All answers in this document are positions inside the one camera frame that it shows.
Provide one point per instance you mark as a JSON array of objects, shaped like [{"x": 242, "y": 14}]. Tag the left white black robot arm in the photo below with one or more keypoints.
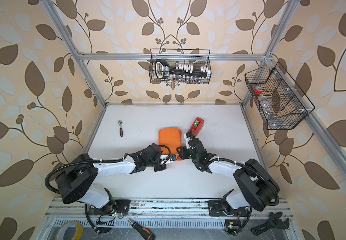
[{"x": 74, "y": 181}]

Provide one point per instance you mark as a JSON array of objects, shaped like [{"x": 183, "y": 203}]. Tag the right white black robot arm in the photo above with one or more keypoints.
[{"x": 257, "y": 189}]

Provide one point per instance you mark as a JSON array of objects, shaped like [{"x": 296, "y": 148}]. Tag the orange black screwdriver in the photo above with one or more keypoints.
[{"x": 144, "y": 232}]

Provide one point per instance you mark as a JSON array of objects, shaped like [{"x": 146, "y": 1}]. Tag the red cap plastic bottle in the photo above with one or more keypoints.
[{"x": 266, "y": 102}]

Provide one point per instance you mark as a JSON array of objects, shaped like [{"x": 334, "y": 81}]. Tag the black socket set holder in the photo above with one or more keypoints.
[{"x": 163, "y": 71}]

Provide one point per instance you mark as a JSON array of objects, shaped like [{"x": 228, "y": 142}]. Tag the back black wire basket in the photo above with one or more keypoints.
[{"x": 174, "y": 57}]

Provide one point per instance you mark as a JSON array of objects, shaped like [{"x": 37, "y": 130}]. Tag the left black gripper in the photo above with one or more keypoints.
[{"x": 161, "y": 168}]

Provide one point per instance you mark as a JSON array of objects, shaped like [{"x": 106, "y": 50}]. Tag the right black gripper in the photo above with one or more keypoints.
[{"x": 183, "y": 152}]

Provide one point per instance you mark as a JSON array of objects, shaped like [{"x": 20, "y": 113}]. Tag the red tape dispenser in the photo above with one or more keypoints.
[{"x": 196, "y": 126}]

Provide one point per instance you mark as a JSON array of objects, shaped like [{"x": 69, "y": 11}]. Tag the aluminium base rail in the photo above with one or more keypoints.
[{"x": 148, "y": 208}]

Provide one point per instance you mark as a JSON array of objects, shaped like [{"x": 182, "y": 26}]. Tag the black wire basket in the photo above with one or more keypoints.
[
  {"x": 174, "y": 57},
  {"x": 292, "y": 105}
]

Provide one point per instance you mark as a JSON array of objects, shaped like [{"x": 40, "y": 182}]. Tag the right black wire basket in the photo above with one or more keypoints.
[{"x": 292, "y": 105}]

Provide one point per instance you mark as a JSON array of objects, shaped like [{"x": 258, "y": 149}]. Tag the red handled ratchet wrench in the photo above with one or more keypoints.
[{"x": 120, "y": 128}]

